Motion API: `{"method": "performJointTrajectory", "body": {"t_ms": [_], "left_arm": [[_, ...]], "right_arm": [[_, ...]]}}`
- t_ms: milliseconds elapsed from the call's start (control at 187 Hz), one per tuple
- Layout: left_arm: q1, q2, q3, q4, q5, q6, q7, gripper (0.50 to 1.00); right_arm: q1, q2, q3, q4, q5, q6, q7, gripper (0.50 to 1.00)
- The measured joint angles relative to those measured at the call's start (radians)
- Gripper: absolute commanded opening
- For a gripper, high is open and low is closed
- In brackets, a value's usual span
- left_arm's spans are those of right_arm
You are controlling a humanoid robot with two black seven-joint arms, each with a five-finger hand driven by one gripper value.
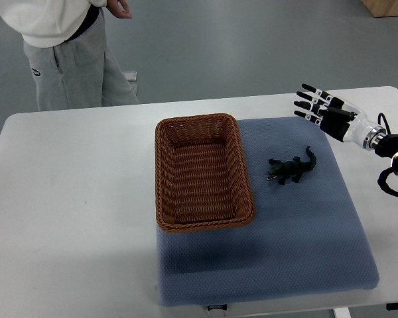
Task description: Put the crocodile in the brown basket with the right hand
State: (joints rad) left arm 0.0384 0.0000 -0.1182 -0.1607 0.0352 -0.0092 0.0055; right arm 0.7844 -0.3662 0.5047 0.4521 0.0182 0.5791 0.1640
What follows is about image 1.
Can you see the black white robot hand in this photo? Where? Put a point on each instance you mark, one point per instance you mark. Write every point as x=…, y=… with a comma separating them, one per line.
x=338, y=118

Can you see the dark toy crocodile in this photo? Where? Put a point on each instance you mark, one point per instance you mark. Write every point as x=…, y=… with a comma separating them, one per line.
x=294, y=169

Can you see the brown wicker basket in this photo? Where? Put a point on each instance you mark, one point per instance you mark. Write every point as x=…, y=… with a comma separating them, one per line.
x=201, y=177

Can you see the wooden box corner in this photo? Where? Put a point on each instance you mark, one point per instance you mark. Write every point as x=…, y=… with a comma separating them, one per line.
x=382, y=8

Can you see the blue foam cushion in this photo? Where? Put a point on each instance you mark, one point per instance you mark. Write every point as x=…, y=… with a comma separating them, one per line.
x=306, y=237

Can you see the upper floor socket plate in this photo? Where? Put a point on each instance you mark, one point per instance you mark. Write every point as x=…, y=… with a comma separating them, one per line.
x=130, y=76

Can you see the standing person in white sweater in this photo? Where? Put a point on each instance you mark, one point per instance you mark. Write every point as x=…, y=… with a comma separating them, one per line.
x=65, y=42

